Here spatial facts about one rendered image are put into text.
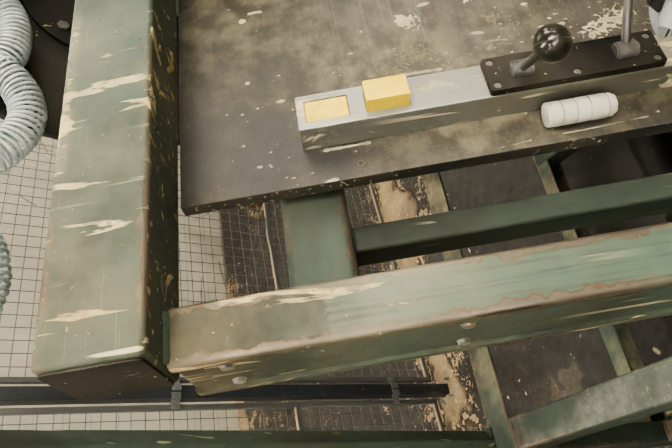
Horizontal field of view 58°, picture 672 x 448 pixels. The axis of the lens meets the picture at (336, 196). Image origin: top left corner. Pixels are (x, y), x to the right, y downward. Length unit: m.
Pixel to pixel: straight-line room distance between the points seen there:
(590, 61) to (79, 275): 0.58
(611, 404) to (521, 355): 1.29
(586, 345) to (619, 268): 1.92
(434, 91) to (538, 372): 2.07
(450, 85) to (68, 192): 0.43
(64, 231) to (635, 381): 1.16
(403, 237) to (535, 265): 0.18
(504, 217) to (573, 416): 0.88
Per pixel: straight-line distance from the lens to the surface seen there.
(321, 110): 0.70
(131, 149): 0.65
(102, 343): 0.56
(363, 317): 0.57
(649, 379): 1.43
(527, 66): 0.70
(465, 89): 0.72
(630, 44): 0.77
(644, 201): 0.79
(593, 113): 0.75
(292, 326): 0.57
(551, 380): 2.64
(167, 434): 1.13
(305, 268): 0.68
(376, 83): 0.70
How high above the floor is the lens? 1.97
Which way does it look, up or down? 28 degrees down
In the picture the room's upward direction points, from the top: 81 degrees counter-clockwise
